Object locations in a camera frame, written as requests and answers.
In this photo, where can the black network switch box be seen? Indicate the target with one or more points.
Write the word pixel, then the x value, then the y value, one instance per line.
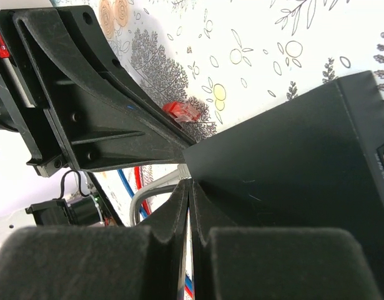
pixel 317 157

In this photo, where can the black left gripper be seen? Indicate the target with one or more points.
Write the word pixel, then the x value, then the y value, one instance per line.
pixel 32 81

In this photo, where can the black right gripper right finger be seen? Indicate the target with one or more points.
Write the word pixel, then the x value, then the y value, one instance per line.
pixel 236 262

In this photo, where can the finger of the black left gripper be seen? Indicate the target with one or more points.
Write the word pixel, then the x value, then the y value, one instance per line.
pixel 157 106

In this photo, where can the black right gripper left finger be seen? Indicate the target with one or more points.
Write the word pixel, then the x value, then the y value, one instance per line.
pixel 146 261

